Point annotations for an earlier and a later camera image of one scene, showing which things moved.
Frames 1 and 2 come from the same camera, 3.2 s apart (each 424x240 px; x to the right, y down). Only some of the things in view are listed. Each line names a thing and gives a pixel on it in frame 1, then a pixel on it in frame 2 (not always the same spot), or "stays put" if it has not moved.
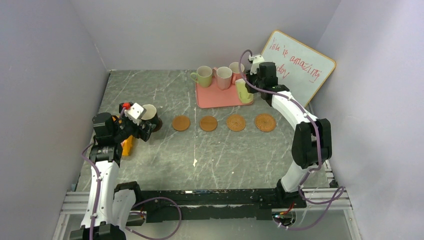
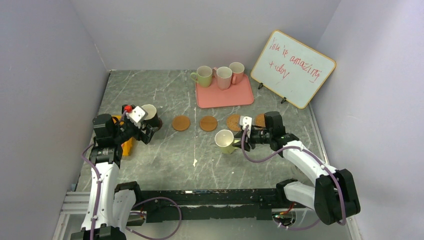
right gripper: x=250 y=74 to x=248 y=139
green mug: x=203 y=76 stays put
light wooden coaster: x=181 y=123 stays put
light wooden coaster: x=208 y=123 stays put
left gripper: x=143 y=134 stays put
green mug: x=245 y=96 to x=224 y=139
